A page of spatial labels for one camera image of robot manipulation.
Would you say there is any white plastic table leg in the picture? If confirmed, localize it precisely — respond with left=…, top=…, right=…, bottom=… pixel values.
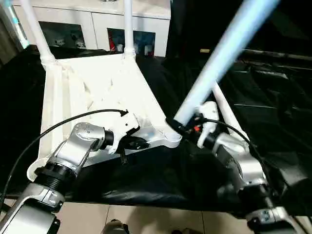
left=168, top=0, right=282, bottom=136
left=122, top=0, right=137, bottom=58
left=212, top=82, right=245, bottom=138
left=19, top=0, right=58, bottom=67

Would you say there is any black mat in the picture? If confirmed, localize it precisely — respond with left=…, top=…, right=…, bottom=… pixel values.
left=0, top=44, right=312, bottom=217

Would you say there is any white plastic table top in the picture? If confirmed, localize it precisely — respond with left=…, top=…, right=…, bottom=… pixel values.
left=26, top=51, right=182, bottom=182

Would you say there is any grey left robot foot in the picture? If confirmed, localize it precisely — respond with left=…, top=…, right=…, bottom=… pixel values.
left=102, top=219, right=130, bottom=234

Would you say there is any grey robot foot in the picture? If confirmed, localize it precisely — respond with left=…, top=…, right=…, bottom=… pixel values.
left=102, top=219, right=130, bottom=234
left=173, top=227, right=203, bottom=234

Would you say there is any grey right robot foot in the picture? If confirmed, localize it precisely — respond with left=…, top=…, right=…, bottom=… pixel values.
left=173, top=227, right=203, bottom=234

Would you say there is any black metal bar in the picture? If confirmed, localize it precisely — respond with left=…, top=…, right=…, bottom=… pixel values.
left=241, top=47, right=312, bottom=62

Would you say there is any white cabinet with glass doors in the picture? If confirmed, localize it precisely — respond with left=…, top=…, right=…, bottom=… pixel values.
left=10, top=0, right=172, bottom=58

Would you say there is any grey curtain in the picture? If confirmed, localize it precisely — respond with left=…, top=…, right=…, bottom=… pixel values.
left=0, top=10, right=23, bottom=65

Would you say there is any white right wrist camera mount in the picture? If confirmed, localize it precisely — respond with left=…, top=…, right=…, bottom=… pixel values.
left=195, top=101, right=220, bottom=148

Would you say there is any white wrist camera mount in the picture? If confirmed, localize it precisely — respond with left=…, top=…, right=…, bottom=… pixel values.
left=195, top=101, right=220, bottom=148
left=104, top=113, right=142, bottom=155

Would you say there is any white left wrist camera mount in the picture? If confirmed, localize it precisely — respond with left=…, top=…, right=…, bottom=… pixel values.
left=104, top=113, right=142, bottom=155

